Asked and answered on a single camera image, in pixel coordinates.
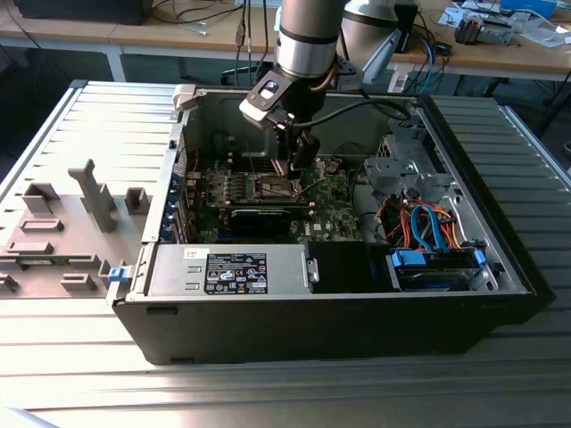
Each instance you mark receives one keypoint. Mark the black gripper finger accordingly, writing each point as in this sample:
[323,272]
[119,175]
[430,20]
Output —
[283,142]
[305,153]

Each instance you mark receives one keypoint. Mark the silver CPU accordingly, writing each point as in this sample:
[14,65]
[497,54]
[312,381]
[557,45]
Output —
[280,167]

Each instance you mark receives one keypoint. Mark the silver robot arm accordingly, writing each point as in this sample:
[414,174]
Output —
[305,49]

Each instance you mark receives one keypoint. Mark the CPU socket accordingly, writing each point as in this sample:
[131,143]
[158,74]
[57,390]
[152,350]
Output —
[267,187]

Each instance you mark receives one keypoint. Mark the green motherboard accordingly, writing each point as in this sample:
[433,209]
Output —
[332,209]

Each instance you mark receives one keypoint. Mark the black graphics card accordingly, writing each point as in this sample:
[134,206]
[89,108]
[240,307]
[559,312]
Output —
[259,220]

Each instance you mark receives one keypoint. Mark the grey slanted panel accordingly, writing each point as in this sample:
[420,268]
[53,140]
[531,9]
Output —
[379,58]

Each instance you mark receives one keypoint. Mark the white barcode label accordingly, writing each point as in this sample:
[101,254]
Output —
[399,82]

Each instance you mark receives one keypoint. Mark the metal drive cage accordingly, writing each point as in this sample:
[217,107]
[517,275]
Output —
[401,171]

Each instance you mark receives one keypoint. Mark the beige case latch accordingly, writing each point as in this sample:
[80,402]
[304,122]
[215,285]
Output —
[184,96]

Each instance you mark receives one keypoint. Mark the blue card retainer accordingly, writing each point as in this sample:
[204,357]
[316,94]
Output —
[169,223]

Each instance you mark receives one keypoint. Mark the hard disk in blue carrier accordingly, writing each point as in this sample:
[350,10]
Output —
[408,259]

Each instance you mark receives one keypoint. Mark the silver power supply unit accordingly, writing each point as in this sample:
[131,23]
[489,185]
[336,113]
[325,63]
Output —
[178,272]

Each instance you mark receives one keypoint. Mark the black PC case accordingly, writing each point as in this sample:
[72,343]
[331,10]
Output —
[312,330]

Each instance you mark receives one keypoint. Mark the black finned heat sink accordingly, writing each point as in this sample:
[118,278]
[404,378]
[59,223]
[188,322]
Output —
[468,29]

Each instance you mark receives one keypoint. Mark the grey metal device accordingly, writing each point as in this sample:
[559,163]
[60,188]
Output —
[497,32]

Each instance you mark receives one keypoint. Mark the blue case latch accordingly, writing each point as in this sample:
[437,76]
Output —
[118,274]

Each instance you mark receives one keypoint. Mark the grey parts rack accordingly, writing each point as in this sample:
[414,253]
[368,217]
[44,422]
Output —
[71,223]

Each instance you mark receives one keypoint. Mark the black monitor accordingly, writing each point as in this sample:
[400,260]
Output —
[80,11]

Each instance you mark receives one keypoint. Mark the wooden desk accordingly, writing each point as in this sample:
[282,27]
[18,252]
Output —
[67,31]

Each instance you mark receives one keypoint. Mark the blue cardboard box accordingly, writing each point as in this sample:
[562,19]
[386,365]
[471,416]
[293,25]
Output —
[531,6]

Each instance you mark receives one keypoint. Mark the green RAM stick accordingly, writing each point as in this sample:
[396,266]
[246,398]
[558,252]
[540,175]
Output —
[44,261]

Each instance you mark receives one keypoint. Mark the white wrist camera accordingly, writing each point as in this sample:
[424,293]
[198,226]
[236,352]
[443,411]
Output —
[256,111]

